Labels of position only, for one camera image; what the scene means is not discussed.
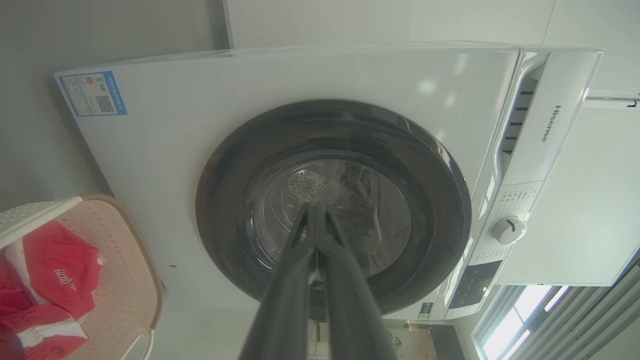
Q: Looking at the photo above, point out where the white front-load washing machine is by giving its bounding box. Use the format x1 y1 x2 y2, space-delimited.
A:
54 42 603 321

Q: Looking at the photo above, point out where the blue energy label sticker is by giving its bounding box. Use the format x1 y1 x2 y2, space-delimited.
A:
58 70 128 118

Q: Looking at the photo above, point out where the white washer control knob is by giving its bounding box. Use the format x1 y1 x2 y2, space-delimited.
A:
490 215 527 246

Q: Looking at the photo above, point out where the white detergent drawer front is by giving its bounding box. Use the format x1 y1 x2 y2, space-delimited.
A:
492 50 603 187

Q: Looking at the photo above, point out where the bright window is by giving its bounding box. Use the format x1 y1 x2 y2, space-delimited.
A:
472 285 571 360

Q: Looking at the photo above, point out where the red and white garment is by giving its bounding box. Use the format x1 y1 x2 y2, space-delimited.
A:
0 220 103 360

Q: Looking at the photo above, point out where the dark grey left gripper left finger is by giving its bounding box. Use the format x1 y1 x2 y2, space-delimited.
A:
239 202 318 360

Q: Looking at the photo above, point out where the cream perforated laundry basket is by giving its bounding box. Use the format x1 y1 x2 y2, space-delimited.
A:
0 194 166 360

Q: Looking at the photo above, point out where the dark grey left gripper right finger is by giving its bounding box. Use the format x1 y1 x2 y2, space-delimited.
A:
315 204 398 360

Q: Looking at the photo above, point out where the black washer display panel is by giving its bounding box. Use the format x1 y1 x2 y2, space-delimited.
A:
448 260 503 310

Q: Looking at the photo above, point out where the dark round washer door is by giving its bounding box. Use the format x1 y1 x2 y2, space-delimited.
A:
195 99 472 317

